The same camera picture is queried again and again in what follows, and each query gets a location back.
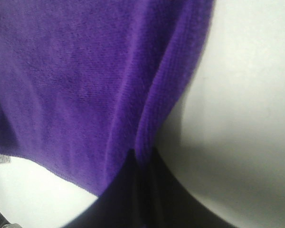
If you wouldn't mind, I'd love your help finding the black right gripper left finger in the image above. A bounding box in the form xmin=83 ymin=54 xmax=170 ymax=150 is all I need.
xmin=64 ymin=150 xmax=143 ymax=228

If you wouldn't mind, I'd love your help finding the purple microfibre towel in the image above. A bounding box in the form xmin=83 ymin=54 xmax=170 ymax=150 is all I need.
xmin=0 ymin=0 xmax=213 ymax=196

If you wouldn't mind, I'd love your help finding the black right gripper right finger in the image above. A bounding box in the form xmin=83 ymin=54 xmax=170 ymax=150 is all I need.
xmin=142 ymin=148 xmax=230 ymax=228

